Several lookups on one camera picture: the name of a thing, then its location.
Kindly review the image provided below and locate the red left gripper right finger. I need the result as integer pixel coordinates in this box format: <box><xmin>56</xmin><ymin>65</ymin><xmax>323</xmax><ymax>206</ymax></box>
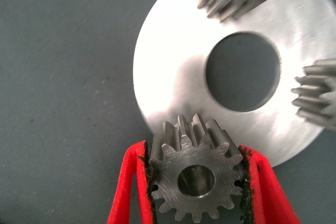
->
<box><xmin>237</xmin><ymin>144</ymin><xmax>301</xmax><ymax>224</ymax></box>

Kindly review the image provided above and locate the dark grey table cloth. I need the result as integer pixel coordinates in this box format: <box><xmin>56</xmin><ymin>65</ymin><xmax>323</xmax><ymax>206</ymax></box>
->
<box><xmin>0</xmin><ymin>0</ymin><xmax>336</xmax><ymax>224</ymax></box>

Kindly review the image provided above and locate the round metal plate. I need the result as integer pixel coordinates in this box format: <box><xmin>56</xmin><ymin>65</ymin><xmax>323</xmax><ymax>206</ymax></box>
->
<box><xmin>133</xmin><ymin>0</ymin><xmax>336</xmax><ymax>168</ymax></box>

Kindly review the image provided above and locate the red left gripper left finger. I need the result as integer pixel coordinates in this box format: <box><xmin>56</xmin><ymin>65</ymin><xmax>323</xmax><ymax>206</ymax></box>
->
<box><xmin>106</xmin><ymin>140</ymin><xmax>158</xmax><ymax>224</ymax></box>

